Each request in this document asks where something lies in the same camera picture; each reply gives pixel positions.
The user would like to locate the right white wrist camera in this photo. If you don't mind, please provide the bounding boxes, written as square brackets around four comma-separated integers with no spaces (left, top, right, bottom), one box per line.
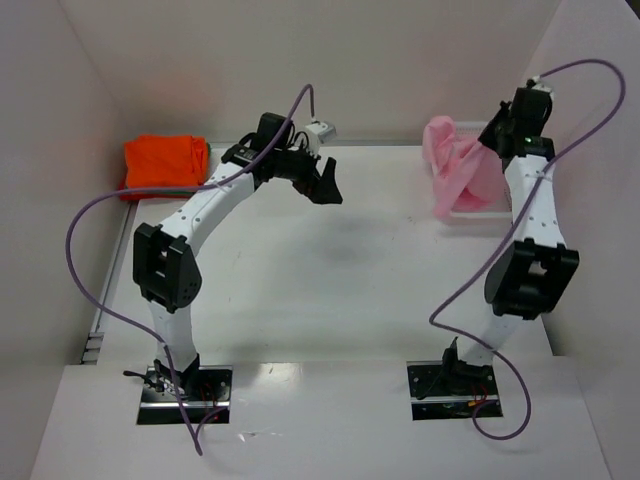
[526,76,554,99]

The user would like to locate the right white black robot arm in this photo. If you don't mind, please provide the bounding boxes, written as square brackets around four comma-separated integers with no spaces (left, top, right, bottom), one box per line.
[439,80,579,395]

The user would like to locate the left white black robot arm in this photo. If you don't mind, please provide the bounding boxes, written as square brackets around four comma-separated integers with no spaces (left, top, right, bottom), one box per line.
[133,112,343,399]

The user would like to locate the aluminium table edge rail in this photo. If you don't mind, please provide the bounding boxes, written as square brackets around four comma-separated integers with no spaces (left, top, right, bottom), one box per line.
[80,204,137,365]

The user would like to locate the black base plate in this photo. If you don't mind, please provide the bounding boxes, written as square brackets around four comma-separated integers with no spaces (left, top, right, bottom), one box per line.
[136,366,233,426]
[407,361,503,421]

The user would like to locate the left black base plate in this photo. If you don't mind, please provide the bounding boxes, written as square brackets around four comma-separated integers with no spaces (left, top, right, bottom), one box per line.
[136,366,233,426]

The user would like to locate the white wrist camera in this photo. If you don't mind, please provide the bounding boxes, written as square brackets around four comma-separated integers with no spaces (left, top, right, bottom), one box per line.
[304,120,337,149]
[526,76,554,99]

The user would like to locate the orange folded t shirt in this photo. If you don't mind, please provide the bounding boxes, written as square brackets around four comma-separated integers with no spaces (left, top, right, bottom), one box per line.
[117,134,210,202]

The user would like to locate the pink t shirt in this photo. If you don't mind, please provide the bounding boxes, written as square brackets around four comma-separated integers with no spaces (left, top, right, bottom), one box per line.
[422,116,505,219]

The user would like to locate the white perforated plastic basket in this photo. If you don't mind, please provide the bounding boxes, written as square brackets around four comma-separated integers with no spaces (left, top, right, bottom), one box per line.
[451,121,512,221]

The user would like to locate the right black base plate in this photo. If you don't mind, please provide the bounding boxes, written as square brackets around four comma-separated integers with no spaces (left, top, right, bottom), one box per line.
[407,361,503,421]

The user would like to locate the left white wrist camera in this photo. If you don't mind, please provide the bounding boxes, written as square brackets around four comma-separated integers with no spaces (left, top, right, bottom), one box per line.
[304,120,337,149]

